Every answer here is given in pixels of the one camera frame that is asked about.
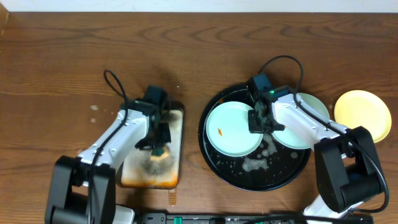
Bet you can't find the black round tray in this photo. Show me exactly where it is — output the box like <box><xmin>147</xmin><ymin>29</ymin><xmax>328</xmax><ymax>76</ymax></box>
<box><xmin>198</xmin><ymin>84</ymin><xmax>312</xmax><ymax>191</ymax></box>

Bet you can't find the green and yellow sponge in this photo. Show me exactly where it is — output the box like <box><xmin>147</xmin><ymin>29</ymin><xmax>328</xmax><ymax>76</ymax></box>
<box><xmin>150</xmin><ymin>146</ymin><xmax>170</xmax><ymax>161</ymax></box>

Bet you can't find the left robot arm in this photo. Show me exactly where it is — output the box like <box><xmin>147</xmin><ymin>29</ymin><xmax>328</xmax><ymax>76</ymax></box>
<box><xmin>45</xmin><ymin>98</ymin><xmax>171</xmax><ymax>224</ymax></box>

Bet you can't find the yellow plate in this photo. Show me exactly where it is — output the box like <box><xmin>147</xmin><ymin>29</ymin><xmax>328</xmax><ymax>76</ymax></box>
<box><xmin>334</xmin><ymin>90</ymin><xmax>392</xmax><ymax>142</ymax></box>

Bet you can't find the black rectangular sponge tray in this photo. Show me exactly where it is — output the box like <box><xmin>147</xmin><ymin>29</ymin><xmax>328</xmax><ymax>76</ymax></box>
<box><xmin>116</xmin><ymin>101</ymin><xmax>184</xmax><ymax>190</ymax></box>

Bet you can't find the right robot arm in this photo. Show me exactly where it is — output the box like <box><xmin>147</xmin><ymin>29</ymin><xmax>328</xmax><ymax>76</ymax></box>
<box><xmin>248</xmin><ymin>86</ymin><xmax>389</xmax><ymax>223</ymax></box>

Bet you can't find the light blue plate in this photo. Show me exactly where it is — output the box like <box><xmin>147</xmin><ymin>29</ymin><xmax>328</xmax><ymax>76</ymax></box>
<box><xmin>205</xmin><ymin>101</ymin><xmax>262</xmax><ymax>157</ymax></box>
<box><xmin>272</xmin><ymin>93</ymin><xmax>330</xmax><ymax>150</ymax></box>

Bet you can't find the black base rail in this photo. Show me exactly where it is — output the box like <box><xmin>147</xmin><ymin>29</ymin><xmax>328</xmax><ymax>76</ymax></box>
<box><xmin>114</xmin><ymin>205</ymin><xmax>374</xmax><ymax>224</ymax></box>

